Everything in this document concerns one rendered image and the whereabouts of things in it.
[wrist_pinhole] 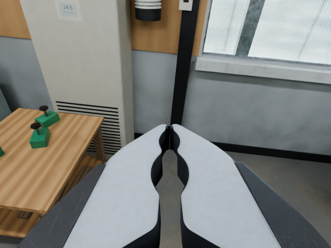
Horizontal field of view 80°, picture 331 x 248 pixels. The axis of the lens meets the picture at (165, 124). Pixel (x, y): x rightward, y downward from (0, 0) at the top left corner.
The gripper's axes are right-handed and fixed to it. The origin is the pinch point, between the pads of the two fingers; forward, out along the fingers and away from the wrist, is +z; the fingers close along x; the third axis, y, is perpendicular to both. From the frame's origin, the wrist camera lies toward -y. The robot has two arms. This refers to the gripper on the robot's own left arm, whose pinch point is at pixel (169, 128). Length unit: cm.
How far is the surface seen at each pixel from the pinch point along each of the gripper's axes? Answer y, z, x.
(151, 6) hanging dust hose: -8, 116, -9
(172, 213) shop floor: 114, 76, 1
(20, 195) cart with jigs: 58, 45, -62
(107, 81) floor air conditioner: 32, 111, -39
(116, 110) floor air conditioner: 54, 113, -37
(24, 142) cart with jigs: 53, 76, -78
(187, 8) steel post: -6, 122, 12
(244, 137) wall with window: 95, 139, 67
